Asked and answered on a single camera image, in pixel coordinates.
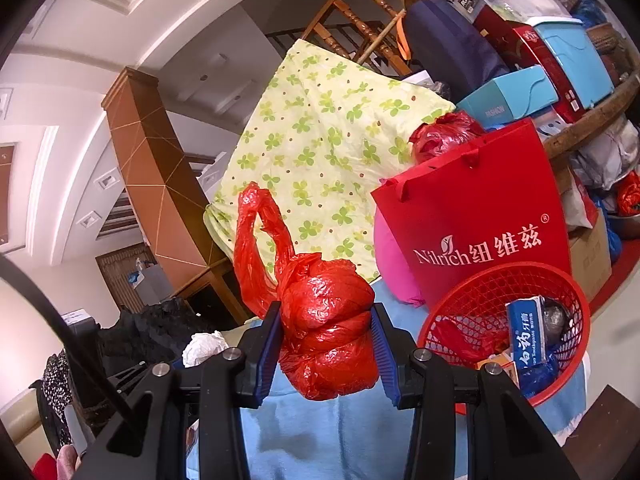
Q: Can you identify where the pink pillow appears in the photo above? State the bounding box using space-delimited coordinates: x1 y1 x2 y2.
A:
372 210 426 308

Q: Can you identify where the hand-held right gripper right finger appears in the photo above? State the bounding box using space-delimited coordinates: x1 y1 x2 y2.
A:
370 301 581 480

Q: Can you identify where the red mesh basket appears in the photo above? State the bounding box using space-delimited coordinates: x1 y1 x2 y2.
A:
416 261 592 416

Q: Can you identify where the light blue cardboard box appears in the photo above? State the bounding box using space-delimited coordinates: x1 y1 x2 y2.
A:
455 65 558 128

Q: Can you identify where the white tissue ball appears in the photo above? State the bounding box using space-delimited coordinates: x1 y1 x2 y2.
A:
181 331 230 368

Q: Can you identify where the wooden cabinet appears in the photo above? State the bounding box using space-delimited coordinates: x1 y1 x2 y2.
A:
172 255 251 328

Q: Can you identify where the orange plastic bag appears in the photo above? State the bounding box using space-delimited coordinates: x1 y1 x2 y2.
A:
615 170 640 216

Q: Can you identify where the orange wooden pillar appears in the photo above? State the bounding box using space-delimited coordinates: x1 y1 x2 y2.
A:
101 66 236 291

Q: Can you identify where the blue white toothpaste box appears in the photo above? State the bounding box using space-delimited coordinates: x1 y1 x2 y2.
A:
506 296 551 390

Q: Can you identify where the blue blanket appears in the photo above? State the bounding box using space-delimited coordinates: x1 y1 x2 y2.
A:
185 280 588 480

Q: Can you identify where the brown lattice screen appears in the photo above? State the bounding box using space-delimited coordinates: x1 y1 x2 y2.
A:
95 242 151 313

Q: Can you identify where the light blue plastic storage box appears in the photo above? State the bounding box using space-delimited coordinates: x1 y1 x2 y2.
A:
532 17 616 111

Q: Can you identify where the red shopping bag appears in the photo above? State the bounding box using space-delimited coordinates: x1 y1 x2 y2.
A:
370 119 572 306

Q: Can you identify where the red gift box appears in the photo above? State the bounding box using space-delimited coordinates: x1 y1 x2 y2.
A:
472 10 591 123

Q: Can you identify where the black cable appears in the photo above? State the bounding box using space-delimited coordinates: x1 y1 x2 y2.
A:
0 254 138 423

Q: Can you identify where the grey cardboard box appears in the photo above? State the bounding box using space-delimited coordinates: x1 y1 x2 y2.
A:
132 262 173 306

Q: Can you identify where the round wooden table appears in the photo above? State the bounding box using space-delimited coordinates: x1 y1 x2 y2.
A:
542 67 640 161

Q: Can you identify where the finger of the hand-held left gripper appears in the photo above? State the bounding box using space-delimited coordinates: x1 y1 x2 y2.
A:
102 361 153 389

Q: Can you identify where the dark wooden stool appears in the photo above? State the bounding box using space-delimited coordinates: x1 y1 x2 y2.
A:
560 385 640 480

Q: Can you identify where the floral yellow-green sheet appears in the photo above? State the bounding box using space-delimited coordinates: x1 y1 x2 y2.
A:
202 39 457 285

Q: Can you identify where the brown cardboard box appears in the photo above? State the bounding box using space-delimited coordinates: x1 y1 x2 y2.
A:
567 210 613 303

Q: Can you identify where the grey plastic bag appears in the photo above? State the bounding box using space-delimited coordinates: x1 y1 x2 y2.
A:
570 115 640 191

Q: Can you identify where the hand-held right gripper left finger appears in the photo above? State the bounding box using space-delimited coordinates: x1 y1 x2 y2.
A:
75 301 284 480

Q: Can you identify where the black fuzzy garment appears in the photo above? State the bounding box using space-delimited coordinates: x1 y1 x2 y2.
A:
97 297 251 366

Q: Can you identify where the black white spotted cloth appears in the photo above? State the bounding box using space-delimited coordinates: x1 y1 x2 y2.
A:
30 350 76 451

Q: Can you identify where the blue plastic bag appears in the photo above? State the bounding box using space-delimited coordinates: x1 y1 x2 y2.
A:
520 350 561 396

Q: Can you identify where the knotted red plastic bag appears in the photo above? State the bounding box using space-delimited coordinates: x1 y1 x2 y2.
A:
233 181 378 402

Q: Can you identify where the shiny red plastic bag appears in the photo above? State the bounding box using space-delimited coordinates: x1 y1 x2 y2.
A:
409 111 487 165

